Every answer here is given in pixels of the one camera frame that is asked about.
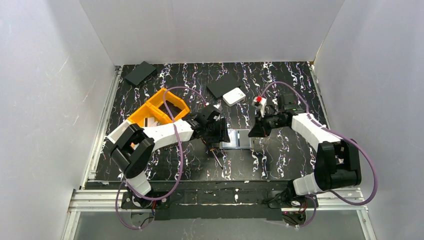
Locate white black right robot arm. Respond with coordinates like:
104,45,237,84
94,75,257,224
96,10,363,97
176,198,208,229
248,94,362,198

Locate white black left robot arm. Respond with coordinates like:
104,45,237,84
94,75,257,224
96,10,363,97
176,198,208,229
107,105,230,201

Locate black card in bin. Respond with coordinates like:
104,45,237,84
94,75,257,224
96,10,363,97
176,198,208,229
158,100,182,120

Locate grey card in bin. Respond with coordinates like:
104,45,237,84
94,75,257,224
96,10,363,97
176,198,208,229
143,117,162,127

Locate yellow black screwdriver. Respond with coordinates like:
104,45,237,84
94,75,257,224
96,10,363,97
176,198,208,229
207,146,224,170

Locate black screwdriver bit strip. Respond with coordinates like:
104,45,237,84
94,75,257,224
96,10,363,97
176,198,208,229
163,143,178,150

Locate white rectangular box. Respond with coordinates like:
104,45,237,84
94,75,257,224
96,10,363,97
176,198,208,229
222,87,246,107

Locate black flat box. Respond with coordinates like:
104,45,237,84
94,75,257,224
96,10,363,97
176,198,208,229
206,74,241,100

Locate yellow plastic bin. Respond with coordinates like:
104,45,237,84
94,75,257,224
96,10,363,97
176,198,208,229
127,88,190,127

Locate black flat pad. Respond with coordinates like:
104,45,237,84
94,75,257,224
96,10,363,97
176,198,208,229
124,61,157,87

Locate white plastic bin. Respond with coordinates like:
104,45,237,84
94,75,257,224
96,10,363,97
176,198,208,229
107,119,132,144

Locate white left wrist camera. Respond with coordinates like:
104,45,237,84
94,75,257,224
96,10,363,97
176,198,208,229
203,104,222,118

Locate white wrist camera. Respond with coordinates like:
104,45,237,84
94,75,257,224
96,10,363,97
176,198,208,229
203,104,222,118
251,96,267,118

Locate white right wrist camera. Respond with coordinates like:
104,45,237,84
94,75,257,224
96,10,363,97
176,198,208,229
251,96,267,118

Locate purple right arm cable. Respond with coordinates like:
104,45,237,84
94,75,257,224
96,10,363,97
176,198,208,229
259,81,379,228

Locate aluminium left side rail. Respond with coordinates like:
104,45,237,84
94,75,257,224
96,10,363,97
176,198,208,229
79,66,123,190

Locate aluminium rail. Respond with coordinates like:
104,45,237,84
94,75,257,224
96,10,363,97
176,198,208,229
79,66,123,190
68,188,369,212

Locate aluminium front rail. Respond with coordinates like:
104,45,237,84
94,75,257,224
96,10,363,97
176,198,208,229
68,188,369,212

